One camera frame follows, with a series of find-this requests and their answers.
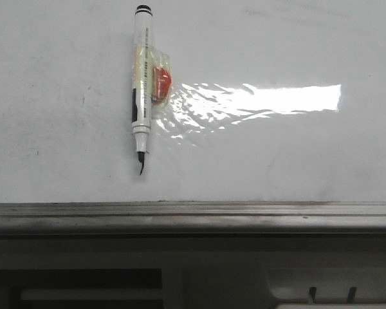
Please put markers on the red magnet taped to marker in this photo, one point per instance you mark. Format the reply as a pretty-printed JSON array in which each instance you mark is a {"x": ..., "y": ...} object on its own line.
[{"x": 161, "y": 84}]

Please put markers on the white whiteboard marker pen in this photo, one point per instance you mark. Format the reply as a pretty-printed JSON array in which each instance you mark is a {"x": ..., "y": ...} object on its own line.
[{"x": 142, "y": 81}]

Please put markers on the white whiteboard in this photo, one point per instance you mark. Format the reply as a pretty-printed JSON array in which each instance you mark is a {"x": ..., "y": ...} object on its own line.
[{"x": 270, "y": 101}]

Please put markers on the grey aluminium whiteboard tray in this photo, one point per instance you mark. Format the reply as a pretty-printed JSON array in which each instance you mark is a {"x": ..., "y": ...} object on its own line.
[{"x": 192, "y": 217}]

